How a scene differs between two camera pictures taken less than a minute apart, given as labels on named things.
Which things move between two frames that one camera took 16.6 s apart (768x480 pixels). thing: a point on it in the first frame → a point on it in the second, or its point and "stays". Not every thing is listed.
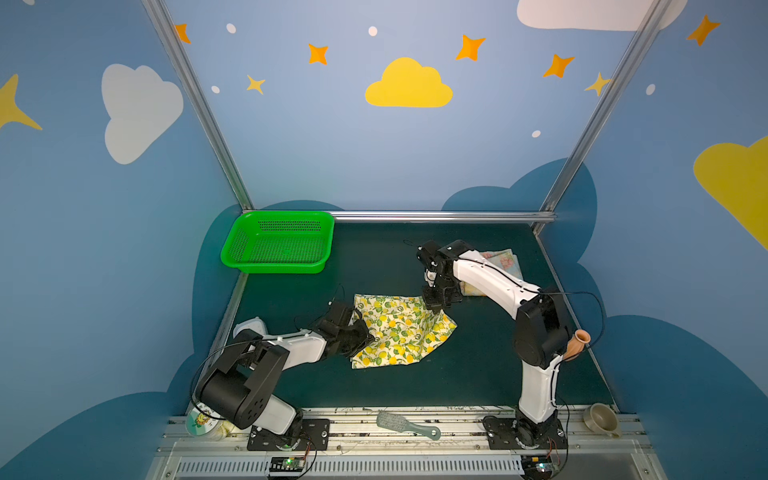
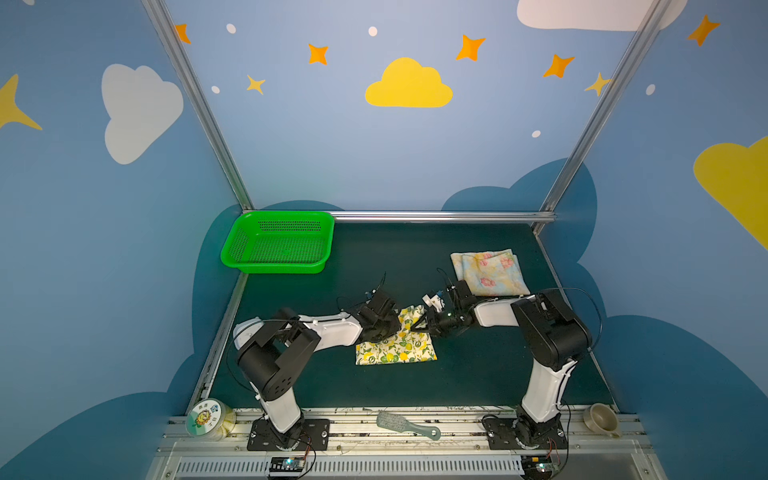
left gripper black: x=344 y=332 → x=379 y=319
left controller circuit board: x=287 y=464 stays
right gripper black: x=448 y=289 → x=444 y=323
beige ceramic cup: x=601 y=419 stays
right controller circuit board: x=536 y=467 stays
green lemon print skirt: x=403 y=329 stays
